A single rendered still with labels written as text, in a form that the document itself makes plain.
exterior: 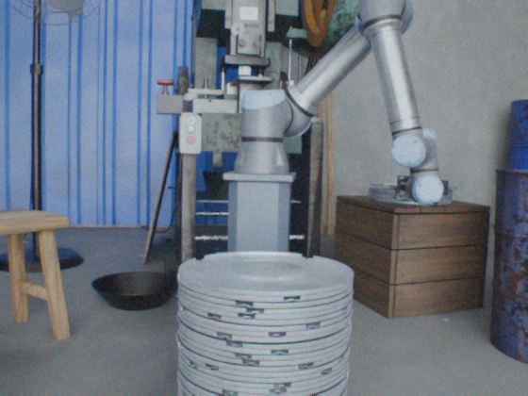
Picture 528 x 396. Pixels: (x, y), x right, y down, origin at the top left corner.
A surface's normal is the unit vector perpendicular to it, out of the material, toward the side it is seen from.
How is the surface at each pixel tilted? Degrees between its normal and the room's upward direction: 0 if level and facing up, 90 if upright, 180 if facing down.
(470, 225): 90
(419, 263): 90
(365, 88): 90
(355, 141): 90
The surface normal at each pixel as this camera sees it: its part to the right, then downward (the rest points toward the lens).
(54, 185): 0.21, 0.10
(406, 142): -0.48, 0.07
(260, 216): -0.08, 0.09
